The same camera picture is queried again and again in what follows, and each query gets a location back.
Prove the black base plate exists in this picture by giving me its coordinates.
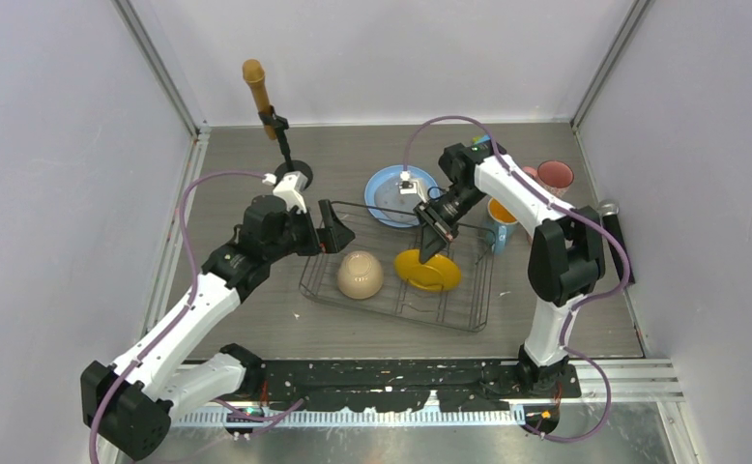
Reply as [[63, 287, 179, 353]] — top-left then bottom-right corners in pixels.
[[265, 359, 582, 413]]

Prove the colourful toy block stack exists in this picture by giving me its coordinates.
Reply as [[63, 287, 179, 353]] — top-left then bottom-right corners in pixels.
[[471, 135, 491, 145]]

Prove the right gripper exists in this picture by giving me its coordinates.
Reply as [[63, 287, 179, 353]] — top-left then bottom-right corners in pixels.
[[413, 185, 487, 265]]

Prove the black microphone stand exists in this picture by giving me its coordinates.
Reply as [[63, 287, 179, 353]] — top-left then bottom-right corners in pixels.
[[258, 105, 314, 189]]

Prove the beige floral bowl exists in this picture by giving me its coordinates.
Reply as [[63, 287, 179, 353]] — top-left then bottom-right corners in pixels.
[[336, 250, 384, 300]]

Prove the black handheld microphone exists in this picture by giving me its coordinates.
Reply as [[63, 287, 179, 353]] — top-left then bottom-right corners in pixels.
[[597, 199, 635, 286]]

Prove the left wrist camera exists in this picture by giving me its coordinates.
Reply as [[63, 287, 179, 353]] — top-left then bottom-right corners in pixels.
[[273, 171, 308, 214]]

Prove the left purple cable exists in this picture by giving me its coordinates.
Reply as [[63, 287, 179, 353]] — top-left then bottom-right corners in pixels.
[[87, 169, 306, 464]]

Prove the blue glazed mug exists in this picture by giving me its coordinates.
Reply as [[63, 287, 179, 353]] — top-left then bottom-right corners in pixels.
[[484, 198, 518, 255]]

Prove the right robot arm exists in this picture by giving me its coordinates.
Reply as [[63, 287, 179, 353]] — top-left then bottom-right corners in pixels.
[[415, 141, 605, 397]]

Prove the black wire dish rack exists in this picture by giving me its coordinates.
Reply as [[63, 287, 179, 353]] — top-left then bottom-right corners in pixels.
[[300, 201, 493, 333]]

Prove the pink patterned mug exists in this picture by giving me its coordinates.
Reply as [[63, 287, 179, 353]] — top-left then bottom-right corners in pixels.
[[523, 160, 575, 198]]

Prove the yellow plate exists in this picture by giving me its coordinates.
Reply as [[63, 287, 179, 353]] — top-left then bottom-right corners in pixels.
[[393, 248, 462, 292]]

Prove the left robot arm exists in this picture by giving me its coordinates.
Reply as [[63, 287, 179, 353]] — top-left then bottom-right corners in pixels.
[[80, 195, 356, 461]]

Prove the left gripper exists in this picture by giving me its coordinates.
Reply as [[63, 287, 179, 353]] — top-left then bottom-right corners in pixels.
[[265, 199, 353, 263]]

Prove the brown microphone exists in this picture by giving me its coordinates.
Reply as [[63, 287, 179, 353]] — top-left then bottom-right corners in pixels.
[[242, 59, 276, 140]]

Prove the light blue plate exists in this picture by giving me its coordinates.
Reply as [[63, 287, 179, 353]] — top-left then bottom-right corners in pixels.
[[363, 164, 422, 228]]

